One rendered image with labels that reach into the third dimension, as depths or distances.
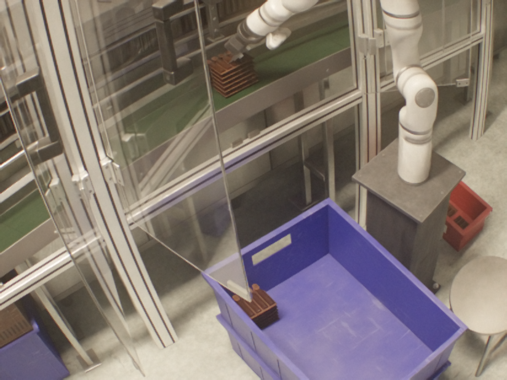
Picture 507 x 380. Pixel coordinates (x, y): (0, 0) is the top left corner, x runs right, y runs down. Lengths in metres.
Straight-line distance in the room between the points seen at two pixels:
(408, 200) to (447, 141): 1.08
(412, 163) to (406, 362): 0.54
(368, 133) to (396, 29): 0.70
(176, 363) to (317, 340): 0.51
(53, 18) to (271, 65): 0.82
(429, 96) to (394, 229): 0.42
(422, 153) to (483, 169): 1.02
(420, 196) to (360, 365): 0.48
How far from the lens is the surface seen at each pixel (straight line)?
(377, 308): 1.68
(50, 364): 1.89
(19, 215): 1.55
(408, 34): 1.25
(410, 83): 1.33
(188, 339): 1.93
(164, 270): 2.12
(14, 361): 1.83
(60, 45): 1.15
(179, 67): 0.85
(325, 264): 1.77
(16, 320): 1.68
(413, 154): 1.45
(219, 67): 1.56
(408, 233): 1.56
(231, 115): 1.58
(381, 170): 1.56
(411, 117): 1.38
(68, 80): 1.20
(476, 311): 1.67
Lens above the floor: 1.62
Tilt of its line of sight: 45 degrees down
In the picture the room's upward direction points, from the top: 7 degrees counter-clockwise
